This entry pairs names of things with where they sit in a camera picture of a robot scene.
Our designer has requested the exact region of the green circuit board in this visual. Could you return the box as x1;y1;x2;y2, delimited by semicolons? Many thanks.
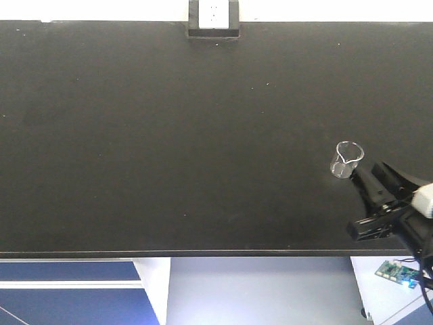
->
375;260;419;288

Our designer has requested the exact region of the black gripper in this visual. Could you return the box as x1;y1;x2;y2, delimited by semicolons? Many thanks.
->
346;162;432;251

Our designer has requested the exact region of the small clear glass beaker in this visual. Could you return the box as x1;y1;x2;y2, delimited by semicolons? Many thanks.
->
329;141;365;179

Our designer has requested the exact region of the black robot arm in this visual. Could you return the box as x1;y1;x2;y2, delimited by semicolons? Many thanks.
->
347;162;432;311

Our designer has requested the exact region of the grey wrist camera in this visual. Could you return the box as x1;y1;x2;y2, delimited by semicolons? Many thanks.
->
411;183;433;219

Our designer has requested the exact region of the blue cabinet left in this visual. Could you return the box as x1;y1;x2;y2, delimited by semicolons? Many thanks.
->
1;257;171;324

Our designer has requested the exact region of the black white power outlet box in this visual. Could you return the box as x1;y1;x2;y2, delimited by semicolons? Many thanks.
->
187;0;240;38

